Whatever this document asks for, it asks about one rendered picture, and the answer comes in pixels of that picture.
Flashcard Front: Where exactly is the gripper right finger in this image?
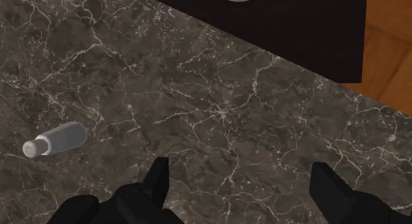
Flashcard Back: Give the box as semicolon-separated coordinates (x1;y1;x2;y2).
308;161;412;224

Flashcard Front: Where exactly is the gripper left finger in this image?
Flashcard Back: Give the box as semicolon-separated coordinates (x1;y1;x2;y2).
47;157;185;224

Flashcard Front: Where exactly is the grey salt shaker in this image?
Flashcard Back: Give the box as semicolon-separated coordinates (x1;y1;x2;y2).
22;121;88;159

